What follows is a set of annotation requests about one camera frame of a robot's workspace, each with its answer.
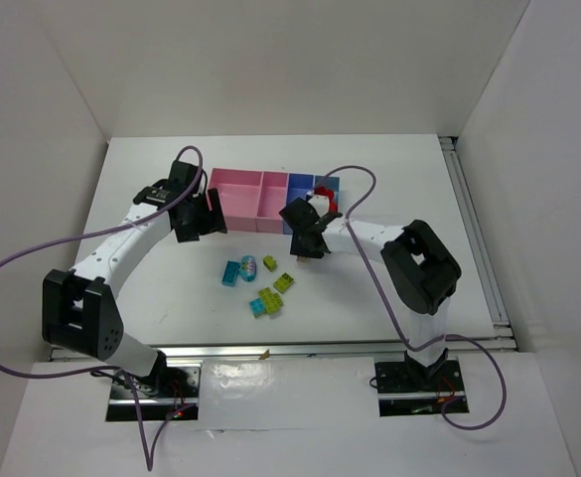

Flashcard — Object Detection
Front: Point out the aluminium right rail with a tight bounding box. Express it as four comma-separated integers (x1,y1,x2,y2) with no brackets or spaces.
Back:
438,136,519,352

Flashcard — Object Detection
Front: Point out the narrow pink container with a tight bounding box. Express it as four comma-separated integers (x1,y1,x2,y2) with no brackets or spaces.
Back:
256,171,289,234

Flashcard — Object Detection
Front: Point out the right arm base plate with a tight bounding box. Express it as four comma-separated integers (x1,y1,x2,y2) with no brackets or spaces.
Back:
369,360,469,417

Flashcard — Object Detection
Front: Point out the large pink container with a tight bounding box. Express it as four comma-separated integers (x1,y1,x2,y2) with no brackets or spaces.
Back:
210,168,263,232

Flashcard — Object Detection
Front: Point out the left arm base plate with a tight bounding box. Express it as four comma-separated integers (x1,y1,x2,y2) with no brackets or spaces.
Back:
90,364,202,422

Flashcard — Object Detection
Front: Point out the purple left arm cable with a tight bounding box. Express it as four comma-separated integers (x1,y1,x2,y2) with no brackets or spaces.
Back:
0,145,206,472

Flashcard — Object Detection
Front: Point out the green teal lego stack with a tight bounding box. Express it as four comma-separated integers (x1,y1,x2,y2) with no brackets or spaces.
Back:
248,288,284,318

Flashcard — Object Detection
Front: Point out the teal long lego brick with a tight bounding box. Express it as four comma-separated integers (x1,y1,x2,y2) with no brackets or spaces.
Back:
221,260,240,287

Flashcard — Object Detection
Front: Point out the dark blue container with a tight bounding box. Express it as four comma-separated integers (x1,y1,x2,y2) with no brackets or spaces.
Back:
282,172,316,236

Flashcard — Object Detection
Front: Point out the light blue container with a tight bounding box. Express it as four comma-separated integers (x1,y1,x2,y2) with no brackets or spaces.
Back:
313,176,340,203

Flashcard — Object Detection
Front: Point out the red lego cluster with face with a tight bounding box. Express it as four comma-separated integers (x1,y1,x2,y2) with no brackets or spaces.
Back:
310,186,339,215

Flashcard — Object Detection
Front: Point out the teal rounded flower lego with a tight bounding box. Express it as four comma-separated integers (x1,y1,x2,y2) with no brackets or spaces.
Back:
239,255,257,282

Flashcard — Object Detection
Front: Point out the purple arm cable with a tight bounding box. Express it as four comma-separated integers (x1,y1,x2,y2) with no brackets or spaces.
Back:
314,165,508,431
0,145,206,472

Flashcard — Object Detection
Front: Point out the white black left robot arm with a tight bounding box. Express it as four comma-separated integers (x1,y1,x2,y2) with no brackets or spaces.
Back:
42,159,227,394

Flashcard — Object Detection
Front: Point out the small green lego brick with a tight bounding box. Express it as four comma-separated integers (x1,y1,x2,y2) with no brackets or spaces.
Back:
263,255,277,271

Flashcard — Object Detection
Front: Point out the green square lego brick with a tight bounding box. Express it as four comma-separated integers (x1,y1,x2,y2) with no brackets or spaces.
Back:
273,273,294,294

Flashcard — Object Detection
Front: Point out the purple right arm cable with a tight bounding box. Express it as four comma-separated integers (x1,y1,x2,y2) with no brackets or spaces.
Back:
314,165,508,431

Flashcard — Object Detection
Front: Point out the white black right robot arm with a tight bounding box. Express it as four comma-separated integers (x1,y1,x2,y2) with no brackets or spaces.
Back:
280,198,462,388

